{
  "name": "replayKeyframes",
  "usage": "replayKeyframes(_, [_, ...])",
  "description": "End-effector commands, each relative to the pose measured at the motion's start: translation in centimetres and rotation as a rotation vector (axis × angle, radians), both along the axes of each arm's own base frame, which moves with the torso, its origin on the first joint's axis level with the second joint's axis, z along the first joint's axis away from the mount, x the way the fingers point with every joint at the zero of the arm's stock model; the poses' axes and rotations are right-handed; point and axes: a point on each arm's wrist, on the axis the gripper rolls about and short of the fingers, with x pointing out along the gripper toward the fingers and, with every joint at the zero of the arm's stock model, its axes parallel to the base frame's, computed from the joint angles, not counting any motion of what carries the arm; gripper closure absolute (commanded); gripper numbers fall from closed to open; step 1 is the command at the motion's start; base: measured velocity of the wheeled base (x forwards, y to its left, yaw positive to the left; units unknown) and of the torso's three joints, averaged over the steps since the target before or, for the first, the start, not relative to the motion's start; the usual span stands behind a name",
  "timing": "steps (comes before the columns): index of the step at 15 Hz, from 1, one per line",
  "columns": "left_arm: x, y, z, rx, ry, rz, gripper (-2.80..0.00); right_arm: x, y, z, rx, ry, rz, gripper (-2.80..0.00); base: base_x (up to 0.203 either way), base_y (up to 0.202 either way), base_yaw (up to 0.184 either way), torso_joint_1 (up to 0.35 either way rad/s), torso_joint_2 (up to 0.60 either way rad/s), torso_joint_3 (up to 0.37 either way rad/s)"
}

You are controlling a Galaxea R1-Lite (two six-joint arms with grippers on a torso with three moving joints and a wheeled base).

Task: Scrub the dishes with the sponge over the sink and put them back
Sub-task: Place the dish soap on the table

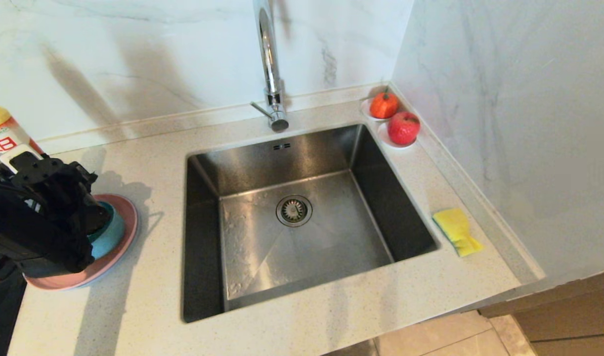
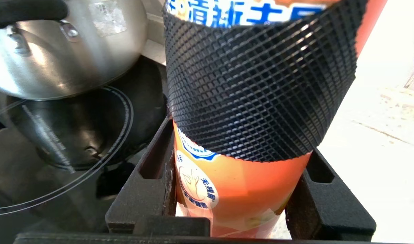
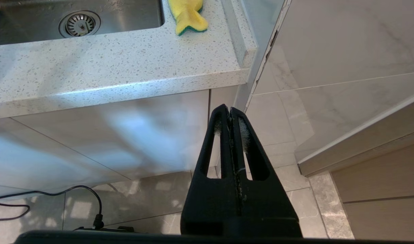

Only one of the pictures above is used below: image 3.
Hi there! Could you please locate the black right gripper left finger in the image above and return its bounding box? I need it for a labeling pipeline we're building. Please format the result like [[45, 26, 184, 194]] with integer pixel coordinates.
[[181, 104, 242, 237]]

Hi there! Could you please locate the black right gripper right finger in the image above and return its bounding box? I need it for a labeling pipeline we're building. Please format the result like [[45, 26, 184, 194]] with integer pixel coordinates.
[[230, 107, 303, 237]]

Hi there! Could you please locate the yellow green sponge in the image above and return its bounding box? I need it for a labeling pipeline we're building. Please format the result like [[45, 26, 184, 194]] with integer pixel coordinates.
[[167, 0, 208, 36]]

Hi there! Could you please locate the stainless steel sink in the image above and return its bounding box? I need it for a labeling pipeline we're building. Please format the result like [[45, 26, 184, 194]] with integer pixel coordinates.
[[0, 0, 165, 47]]

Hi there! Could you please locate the metal sink drain strainer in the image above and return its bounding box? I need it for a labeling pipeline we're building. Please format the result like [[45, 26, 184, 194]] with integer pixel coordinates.
[[59, 11, 102, 38]]

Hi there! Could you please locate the white cabinet door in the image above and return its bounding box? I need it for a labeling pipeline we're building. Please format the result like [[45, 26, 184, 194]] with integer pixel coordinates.
[[11, 89, 210, 180], [0, 117, 131, 201]]

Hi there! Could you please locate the narrow white cabinet panel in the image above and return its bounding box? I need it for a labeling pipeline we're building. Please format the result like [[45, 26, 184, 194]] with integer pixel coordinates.
[[209, 85, 240, 170]]

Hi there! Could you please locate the brown wooden cabinet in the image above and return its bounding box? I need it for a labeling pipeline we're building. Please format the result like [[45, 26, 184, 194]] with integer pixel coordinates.
[[330, 142, 414, 242]]

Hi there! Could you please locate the thin black floor cable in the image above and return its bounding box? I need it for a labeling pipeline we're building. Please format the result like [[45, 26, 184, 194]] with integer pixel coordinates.
[[0, 185, 104, 231]]

